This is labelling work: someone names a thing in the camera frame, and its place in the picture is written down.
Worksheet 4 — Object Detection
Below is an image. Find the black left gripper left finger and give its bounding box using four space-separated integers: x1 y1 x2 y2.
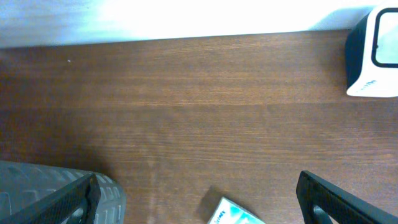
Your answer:
1 174 101 224

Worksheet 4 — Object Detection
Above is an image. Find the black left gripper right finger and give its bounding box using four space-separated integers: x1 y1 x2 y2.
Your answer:
296 170 397 224

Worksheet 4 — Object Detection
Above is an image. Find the green tissue pack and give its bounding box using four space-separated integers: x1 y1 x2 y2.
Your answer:
208 197 265 224

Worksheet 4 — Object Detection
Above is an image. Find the white barcode scanner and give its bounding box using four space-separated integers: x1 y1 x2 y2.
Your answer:
345 1 397 98

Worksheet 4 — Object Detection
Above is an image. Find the grey plastic mesh basket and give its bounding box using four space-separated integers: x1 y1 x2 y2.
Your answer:
1 161 126 224

